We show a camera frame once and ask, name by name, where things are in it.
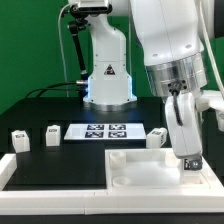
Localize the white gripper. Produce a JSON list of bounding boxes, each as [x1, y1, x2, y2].
[[165, 92, 203, 171]]

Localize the white square tabletop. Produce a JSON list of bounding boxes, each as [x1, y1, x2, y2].
[[105, 148, 223, 190]]

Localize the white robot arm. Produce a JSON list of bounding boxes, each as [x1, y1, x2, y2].
[[84, 0, 224, 170]]

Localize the white U-shaped obstacle fence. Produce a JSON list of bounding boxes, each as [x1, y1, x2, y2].
[[0, 154, 224, 215]]

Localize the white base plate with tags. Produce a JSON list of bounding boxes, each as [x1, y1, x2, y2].
[[64, 123, 146, 140]]

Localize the black cables on table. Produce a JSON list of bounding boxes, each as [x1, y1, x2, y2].
[[25, 79, 90, 99]]

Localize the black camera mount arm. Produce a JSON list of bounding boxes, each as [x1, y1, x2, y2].
[[68, 21, 88, 79]]

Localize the camera on mount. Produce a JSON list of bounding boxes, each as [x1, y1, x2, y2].
[[68, 0, 112, 14]]

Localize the grey cable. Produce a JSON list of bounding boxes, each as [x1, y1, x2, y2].
[[57, 3, 73, 98]]

